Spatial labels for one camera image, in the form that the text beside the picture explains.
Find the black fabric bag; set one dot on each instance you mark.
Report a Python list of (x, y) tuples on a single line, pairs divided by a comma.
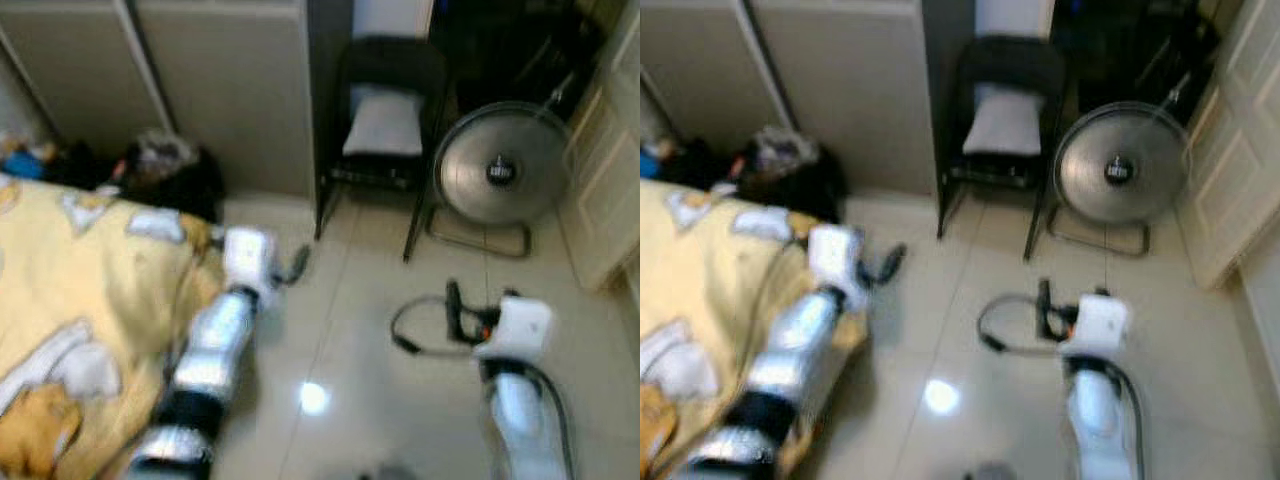
[(195, 190), (815, 190)]

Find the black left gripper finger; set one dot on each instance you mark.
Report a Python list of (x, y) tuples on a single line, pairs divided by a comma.
[(894, 262), (298, 262)]

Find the grey square pillow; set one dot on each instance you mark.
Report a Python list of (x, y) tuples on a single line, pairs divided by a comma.
[(1003, 125), (383, 125)]

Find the blue cloth item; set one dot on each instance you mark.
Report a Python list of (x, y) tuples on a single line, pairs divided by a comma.
[(652, 156), (22, 166)]

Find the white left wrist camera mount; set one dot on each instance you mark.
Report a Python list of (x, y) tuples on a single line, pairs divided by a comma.
[(250, 260), (838, 262)]

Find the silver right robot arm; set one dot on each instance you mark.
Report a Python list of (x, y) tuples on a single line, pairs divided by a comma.
[(1095, 410), (515, 410)]

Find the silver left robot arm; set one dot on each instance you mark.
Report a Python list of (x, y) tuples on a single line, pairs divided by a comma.
[(800, 345), (215, 340)]

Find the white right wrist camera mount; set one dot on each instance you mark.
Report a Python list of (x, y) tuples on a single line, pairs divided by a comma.
[(520, 328), (1100, 325)]

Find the black folding chair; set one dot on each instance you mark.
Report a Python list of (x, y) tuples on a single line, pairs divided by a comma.
[(395, 60), (1015, 62)]

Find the white upright panel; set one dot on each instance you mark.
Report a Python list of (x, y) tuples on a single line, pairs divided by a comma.
[(393, 18), (1015, 18)]

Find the yellow cartoon blanket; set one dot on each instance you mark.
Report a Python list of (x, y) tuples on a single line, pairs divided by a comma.
[(90, 290), (700, 290)]

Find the grey standing fan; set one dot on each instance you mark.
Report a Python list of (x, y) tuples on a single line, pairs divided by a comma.
[(1085, 180), (470, 180)]

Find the grey sliding door wardrobe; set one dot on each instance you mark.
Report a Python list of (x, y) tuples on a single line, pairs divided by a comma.
[(850, 90), (220, 90)]

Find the clear stuffed plastic bag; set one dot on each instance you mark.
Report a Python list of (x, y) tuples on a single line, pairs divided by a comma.
[(787, 150), (165, 150)]

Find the black fabric bundle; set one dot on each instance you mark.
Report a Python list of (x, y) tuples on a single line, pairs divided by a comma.
[(700, 166), (78, 168)]

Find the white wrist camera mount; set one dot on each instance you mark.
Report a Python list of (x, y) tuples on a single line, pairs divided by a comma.
[(1100, 325), (520, 328), (250, 260), (838, 262)]

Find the white panelled door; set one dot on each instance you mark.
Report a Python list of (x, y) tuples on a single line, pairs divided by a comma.
[(600, 160), (1230, 130)]

